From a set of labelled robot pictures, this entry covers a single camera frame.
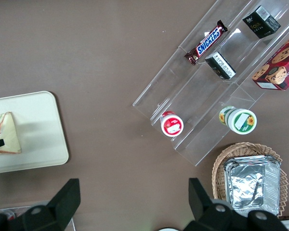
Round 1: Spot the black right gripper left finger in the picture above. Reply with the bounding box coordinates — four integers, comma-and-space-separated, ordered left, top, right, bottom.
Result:
21, 178, 81, 231

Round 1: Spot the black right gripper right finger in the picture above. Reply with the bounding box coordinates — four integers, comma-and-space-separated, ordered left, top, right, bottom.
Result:
184, 177, 235, 231

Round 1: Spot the triangular sandwich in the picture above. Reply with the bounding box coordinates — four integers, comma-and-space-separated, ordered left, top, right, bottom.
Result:
0, 111, 23, 156

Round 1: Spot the light tan wicker basket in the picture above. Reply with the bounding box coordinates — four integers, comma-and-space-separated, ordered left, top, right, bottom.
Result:
211, 142, 289, 218

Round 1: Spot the cream plastic serving tray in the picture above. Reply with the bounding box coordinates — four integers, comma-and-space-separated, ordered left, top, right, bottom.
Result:
0, 90, 70, 175

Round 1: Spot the stack of foil trays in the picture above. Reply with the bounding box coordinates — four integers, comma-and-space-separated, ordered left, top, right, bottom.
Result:
223, 155, 282, 217

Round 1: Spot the red lidded cup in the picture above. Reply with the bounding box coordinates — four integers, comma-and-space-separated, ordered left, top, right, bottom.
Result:
160, 111, 184, 137

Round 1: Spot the green lidded cup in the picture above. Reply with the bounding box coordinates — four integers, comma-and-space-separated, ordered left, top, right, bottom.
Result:
219, 106, 258, 135

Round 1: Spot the clear acrylic step shelf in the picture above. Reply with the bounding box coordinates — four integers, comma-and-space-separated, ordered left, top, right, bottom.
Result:
132, 0, 289, 167

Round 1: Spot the small black carton box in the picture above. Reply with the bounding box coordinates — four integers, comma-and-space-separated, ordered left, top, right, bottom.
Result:
242, 5, 282, 39
205, 51, 237, 80

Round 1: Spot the red tartan cookie box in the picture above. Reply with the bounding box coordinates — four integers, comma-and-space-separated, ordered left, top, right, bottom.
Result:
251, 31, 289, 91

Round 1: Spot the Snickers chocolate bar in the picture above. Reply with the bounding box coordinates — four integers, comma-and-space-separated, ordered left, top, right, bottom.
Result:
184, 20, 228, 66

